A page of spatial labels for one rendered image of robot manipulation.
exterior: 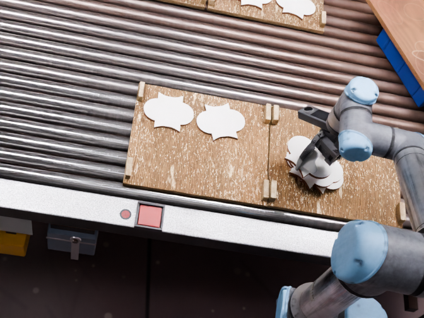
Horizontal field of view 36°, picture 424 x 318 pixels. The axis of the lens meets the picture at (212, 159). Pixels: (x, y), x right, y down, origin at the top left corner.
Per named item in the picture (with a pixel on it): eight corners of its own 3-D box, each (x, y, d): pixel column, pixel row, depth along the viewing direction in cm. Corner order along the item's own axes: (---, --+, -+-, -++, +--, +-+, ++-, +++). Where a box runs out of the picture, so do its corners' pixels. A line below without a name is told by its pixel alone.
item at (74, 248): (93, 264, 190) (96, 240, 175) (46, 257, 189) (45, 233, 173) (100, 229, 196) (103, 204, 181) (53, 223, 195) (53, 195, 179)
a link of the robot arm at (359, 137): (392, 153, 143) (392, 113, 149) (345, 141, 142) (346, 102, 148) (378, 170, 150) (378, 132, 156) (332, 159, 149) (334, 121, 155)
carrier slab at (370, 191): (400, 229, 189) (403, 228, 188) (265, 207, 184) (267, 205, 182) (392, 131, 207) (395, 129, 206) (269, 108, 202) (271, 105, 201)
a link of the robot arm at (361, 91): (349, 98, 147) (349, 69, 151) (331, 124, 156) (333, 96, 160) (381, 106, 147) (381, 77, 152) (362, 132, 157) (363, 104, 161)
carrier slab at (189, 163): (265, 208, 184) (267, 206, 182) (122, 185, 178) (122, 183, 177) (268, 108, 202) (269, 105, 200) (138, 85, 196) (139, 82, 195)
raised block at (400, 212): (402, 224, 188) (407, 220, 186) (396, 223, 188) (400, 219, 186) (400, 206, 191) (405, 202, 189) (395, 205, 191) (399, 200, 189)
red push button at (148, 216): (158, 229, 174) (159, 227, 173) (136, 226, 173) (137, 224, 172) (161, 209, 177) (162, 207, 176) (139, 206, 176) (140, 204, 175)
